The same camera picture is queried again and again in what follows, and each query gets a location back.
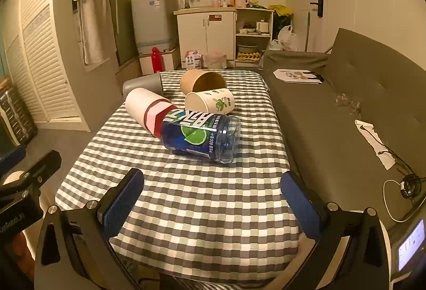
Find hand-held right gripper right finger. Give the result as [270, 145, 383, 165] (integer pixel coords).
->
[280, 170, 392, 290]

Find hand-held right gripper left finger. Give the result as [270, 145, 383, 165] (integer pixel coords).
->
[34, 168, 145, 290]

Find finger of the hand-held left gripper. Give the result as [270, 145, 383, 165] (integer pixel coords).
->
[0, 144, 27, 174]
[19, 150, 62, 191]

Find blue plastic cup lime label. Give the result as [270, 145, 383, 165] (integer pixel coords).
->
[161, 109, 241, 164]

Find white cup red pink stripes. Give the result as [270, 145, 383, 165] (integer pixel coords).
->
[125, 87, 176, 138]

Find grey cup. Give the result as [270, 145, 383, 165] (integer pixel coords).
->
[122, 74, 165, 97]

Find white paper cup green print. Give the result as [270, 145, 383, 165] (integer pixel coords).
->
[185, 88, 235, 115]

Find brown kraft paper cup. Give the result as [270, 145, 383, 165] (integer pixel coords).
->
[180, 69, 227, 94]

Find black crate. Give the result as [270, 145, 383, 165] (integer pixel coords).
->
[0, 80, 39, 145]

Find grey white checkered tablecloth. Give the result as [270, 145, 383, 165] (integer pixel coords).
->
[55, 69, 302, 284]

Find white louvered door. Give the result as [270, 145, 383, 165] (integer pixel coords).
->
[0, 0, 91, 131]

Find clear plastic wrapper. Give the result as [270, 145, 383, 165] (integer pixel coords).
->
[334, 94, 362, 113]

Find smartphone with lit screen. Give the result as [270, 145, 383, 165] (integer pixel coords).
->
[388, 218, 426, 278]

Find grey sofa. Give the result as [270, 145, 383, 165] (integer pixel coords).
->
[258, 27, 426, 231]

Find grey cushion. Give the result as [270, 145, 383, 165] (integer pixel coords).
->
[259, 49, 330, 73]

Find red bottle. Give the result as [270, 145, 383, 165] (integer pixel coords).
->
[151, 47, 162, 74]

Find white storage box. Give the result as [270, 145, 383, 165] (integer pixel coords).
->
[138, 48, 181, 75]

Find egg tray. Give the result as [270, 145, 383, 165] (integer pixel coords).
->
[236, 51, 260, 62]

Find white printed packet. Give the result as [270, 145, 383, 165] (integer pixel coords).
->
[185, 51, 204, 70]

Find white towel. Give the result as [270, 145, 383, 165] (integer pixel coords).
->
[72, 0, 110, 65]

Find white plastic bag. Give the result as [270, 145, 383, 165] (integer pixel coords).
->
[268, 26, 297, 51]

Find white open shelf unit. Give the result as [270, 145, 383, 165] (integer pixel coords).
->
[235, 7, 274, 67]

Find translucent plastic bag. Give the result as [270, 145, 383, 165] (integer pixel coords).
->
[204, 51, 228, 70]

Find white washing machine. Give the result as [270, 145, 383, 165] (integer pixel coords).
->
[131, 0, 178, 55]

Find glass door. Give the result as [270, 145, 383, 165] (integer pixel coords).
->
[106, 0, 142, 65]

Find white sink cabinet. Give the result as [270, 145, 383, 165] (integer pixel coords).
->
[173, 7, 237, 70]

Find yellow cloth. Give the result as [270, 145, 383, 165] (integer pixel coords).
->
[268, 4, 294, 18]

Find white cable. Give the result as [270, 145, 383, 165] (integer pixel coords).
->
[382, 179, 424, 223]

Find black cable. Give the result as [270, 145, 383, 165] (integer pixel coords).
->
[358, 125, 426, 201]

